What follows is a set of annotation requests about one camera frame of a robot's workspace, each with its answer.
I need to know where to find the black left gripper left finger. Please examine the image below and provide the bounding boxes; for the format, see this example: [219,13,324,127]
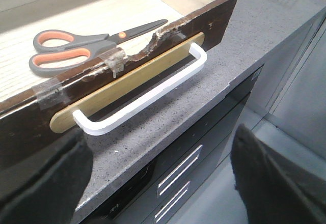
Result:
[1,128,92,223]

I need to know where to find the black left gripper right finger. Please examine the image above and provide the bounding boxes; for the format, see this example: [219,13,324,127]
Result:
[230,124,325,223]

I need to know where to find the white drawer handle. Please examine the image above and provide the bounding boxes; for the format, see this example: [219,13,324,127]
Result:
[72,43,207,136]

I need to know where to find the grey orange scissors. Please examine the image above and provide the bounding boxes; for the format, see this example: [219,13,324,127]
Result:
[29,19,168,77]

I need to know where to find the wooden drawer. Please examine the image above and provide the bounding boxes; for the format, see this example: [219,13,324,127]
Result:
[1,0,237,168]

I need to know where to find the grey floor cabinet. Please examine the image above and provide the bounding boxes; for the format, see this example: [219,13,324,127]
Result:
[245,8,325,154]

